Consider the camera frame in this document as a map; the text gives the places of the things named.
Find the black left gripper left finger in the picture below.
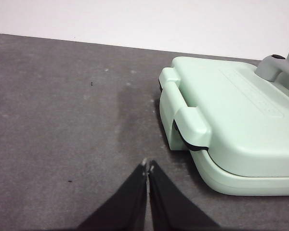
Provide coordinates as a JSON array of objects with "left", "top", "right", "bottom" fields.
[{"left": 77, "top": 158, "right": 149, "bottom": 231}]

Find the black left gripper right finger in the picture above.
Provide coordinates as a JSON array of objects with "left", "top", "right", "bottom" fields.
[{"left": 146, "top": 160, "right": 221, "bottom": 231}]

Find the chrome griddle cover handle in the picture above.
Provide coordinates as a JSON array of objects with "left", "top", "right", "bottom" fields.
[{"left": 255, "top": 54, "right": 289, "bottom": 81}]

